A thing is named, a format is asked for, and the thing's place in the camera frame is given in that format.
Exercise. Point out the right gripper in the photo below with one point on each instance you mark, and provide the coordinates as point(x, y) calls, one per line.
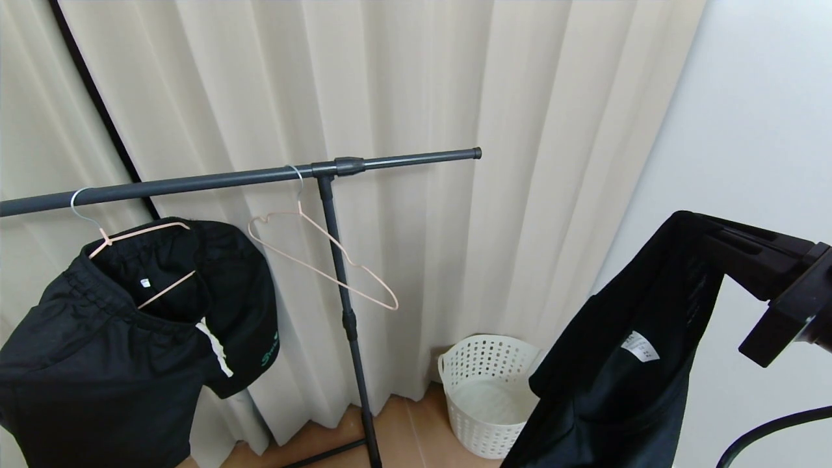
point(796, 312)

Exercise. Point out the black garment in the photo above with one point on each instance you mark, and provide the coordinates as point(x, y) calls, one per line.
point(598, 403)

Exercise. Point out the pink clothes hanger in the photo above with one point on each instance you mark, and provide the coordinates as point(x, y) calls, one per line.
point(146, 228)
point(325, 272)

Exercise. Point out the black shorts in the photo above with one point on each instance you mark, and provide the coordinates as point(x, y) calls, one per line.
point(97, 390)

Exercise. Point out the white laundry basket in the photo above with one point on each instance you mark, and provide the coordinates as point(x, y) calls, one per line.
point(487, 403)

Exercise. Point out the black clothes rack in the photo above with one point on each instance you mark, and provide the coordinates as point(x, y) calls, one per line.
point(227, 177)

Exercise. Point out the white curtain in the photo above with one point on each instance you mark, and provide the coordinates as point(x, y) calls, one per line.
point(455, 97)
point(39, 97)

